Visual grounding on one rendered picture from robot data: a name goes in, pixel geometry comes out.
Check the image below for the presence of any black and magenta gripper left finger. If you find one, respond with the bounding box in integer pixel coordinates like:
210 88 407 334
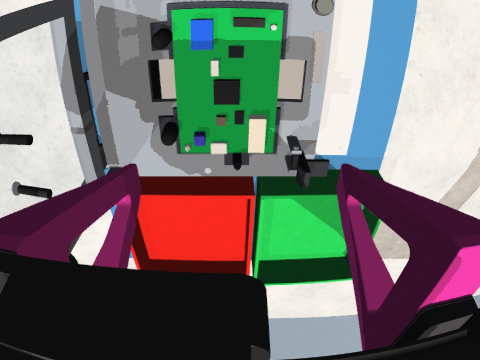
0 163 142 269

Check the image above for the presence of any green open-top bin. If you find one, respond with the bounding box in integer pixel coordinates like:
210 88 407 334
251 169 352 286

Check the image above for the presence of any red bin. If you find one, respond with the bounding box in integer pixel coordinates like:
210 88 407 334
131 176 255 275

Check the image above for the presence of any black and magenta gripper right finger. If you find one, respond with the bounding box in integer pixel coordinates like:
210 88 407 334
336 164 480 351

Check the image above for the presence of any green circuit board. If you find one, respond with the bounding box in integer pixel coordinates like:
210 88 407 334
171 8 283 154

